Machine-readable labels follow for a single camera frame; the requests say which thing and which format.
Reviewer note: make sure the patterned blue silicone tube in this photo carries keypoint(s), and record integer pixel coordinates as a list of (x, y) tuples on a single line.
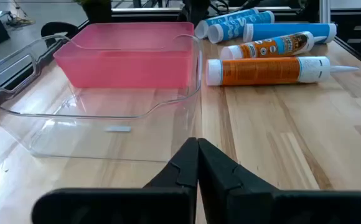
[(236, 28), (218, 20)]

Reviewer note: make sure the plain blue silicone tube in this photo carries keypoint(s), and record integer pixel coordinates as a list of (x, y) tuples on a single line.
[(289, 31)]

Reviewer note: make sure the pink plastic bin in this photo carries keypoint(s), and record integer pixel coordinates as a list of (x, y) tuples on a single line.
[(124, 65)]

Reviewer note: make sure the orange sealant tube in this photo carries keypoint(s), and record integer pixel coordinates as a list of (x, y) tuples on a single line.
[(261, 71), (267, 46)]

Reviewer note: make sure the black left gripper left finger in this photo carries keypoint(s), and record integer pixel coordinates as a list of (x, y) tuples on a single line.
[(168, 202)]

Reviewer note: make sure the silver metal post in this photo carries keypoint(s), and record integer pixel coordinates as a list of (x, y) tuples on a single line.
[(325, 11)]

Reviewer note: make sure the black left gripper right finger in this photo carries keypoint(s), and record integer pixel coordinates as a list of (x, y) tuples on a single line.
[(230, 199)]

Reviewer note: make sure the clear plastic bin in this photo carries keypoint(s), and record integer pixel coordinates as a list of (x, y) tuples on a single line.
[(74, 137)]

